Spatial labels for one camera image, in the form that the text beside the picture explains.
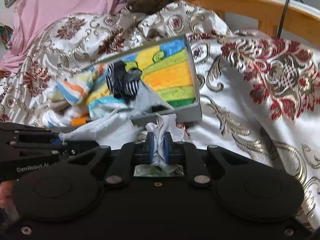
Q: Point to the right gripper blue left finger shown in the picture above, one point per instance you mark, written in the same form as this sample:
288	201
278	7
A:
149	146

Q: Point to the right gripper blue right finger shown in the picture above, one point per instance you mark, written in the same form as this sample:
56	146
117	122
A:
167	147

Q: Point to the white grey cloth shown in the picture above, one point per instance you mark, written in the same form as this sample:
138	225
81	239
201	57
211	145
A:
116	129

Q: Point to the beige grey cloth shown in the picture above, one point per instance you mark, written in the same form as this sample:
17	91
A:
59	106

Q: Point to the orange ribbed sponge cloth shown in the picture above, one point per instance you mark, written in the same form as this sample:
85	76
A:
80	121

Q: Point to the white blue printed cloth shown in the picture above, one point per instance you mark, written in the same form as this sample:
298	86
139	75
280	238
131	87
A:
97	109

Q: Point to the black striped sock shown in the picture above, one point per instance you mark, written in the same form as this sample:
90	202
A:
122	83

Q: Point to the striped pastel cloth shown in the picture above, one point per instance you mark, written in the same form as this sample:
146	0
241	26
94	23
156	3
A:
84	87

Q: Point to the person's left hand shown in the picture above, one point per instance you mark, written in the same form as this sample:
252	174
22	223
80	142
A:
6	193

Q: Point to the grey tray with colourful drawing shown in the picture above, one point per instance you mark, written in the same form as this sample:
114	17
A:
168	69

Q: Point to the floral satin bedspread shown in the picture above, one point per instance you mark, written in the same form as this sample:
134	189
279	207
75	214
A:
259	95

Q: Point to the pink sheet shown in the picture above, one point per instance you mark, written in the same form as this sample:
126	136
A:
31	17

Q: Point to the wooden bed frame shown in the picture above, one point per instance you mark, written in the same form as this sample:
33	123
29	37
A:
294	17

